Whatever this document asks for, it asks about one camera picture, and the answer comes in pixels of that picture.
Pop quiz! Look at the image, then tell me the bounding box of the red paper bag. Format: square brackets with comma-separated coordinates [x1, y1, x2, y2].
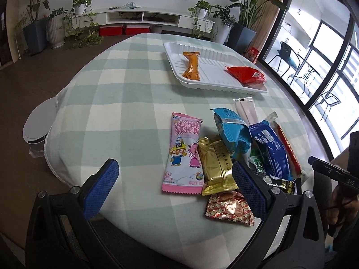
[245, 47, 260, 63]

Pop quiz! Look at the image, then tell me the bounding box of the white round stool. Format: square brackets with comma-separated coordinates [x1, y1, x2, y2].
[22, 98, 57, 157]

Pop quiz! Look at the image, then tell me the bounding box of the orange snack packet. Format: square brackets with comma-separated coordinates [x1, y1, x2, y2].
[182, 51, 202, 81]

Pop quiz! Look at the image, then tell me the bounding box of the tall plant in grey pot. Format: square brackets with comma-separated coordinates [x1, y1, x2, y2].
[15, 0, 49, 56]

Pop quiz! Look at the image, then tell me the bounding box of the small plant on cabinet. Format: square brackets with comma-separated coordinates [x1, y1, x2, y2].
[188, 0, 216, 38]

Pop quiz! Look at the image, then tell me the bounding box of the black patio chair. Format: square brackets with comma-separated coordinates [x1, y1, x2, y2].
[317, 91, 341, 122]

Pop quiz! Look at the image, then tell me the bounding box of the white television cabinet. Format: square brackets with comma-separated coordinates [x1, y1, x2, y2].
[69, 8, 216, 34]

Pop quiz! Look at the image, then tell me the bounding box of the black snack packet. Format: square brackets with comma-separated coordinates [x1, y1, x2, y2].
[262, 174, 298, 195]

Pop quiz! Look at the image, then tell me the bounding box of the glass patio table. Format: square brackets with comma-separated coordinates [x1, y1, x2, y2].
[287, 53, 323, 90]

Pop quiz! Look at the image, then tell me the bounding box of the pink snack packet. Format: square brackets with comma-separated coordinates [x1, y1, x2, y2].
[162, 112, 204, 194]

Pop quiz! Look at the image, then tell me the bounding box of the trailing green plant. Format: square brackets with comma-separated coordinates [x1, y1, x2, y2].
[63, 0, 104, 48]

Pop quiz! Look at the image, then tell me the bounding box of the bushy plant in white pot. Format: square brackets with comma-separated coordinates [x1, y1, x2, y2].
[212, 4, 236, 44]

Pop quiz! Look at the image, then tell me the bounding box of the green snack packet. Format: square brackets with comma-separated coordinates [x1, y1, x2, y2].
[249, 146, 267, 176]

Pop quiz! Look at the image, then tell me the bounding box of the light blue snack packet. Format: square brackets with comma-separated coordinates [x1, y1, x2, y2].
[210, 107, 253, 160]

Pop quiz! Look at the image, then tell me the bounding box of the large-leaf plant in dark pot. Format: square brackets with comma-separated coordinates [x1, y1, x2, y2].
[227, 0, 287, 54]

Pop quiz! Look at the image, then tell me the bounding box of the red heart-patterned snack packet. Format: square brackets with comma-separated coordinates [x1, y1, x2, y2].
[206, 190, 255, 226]

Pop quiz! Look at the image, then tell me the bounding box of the gold snack packet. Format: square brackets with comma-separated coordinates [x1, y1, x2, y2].
[198, 135, 239, 196]

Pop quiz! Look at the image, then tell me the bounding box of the cardboard box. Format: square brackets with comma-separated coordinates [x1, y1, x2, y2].
[329, 150, 351, 171]

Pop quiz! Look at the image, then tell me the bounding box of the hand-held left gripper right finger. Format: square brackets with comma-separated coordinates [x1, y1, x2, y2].
[228, 159, 326, 269]

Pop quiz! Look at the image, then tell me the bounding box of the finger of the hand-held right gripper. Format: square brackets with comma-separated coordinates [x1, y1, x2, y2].
[308, 156, 359, 192]

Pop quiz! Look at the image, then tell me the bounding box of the person's right hand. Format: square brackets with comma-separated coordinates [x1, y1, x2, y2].
[325, 186, 350, 230]

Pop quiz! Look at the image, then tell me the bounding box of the white plastic tray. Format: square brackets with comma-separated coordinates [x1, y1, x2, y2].
[163, 42, 269, 93]

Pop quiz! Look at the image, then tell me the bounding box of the dark blue snack packet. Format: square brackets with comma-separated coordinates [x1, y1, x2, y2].
[249, 120, 295, 180]

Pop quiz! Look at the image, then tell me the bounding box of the long red snack packet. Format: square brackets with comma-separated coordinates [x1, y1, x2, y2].
[275, 123, 302, 176]

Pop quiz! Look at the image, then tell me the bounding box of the beige curtain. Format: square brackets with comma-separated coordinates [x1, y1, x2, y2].
[252, 0, 289, 54]

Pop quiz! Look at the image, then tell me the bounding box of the pale white snack packet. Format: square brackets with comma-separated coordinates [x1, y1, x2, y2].
[233, 98, 255, 126]

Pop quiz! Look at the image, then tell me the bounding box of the plant in white ribbed pot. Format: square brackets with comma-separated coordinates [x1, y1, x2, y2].
[46, 8, 68, 49]

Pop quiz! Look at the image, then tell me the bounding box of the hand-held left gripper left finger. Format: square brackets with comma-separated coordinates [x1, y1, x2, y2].
[25, 158, 121, 269]

